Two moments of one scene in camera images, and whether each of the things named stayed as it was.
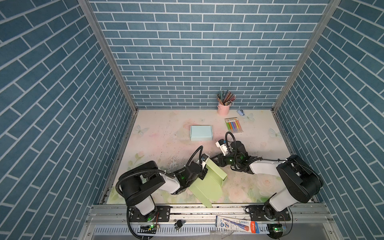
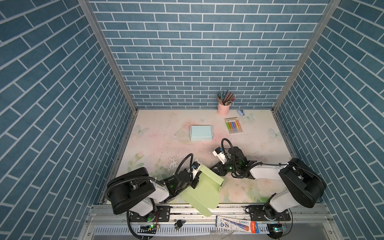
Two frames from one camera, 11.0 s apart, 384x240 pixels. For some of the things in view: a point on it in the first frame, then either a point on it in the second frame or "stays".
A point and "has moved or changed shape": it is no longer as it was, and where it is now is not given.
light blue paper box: [201, 132] stays
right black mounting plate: [256, 214] stays
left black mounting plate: [162, 214] stays
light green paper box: [210, 188] has moved or changed shape
